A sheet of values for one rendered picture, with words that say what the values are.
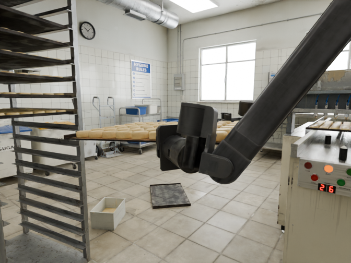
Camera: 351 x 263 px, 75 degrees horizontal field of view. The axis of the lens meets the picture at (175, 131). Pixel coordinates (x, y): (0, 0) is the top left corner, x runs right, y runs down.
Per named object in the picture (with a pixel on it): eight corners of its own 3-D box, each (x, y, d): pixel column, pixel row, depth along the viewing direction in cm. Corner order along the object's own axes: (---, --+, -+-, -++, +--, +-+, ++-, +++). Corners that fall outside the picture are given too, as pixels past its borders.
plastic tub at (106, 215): (105, 212, 228) (104, 196, 226) (126, 213, 226) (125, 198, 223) (90, 229, 199) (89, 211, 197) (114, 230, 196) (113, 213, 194)
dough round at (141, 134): (151, 138, 66) (150, 131, 65) (133, 140, 63) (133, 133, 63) (145, 136, 70) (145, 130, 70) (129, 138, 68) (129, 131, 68)
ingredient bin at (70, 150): (44, 178, 327) (39, 124, 316) (28, 169, 367) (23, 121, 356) (80, 168, 368) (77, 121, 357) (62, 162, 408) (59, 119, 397)
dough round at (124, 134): (118, 136, 72) (117, 130, 72) (133, 136, 72) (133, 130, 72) (114, 139, 67) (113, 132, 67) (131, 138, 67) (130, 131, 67)
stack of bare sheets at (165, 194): (190, 205, 242) (190, 203, 241) (152, 208, 235) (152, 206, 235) (180, 184, 300) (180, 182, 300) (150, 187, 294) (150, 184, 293)
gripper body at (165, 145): (159, 169, 53) (168, 179, 46) (156, 124, 51) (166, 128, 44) (185, 165, 55) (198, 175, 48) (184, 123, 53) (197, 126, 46)
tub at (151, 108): (143, 112, 537) (142, 104, 534) (159, 113, 516) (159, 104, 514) (133, 113, 506) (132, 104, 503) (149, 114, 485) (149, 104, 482)
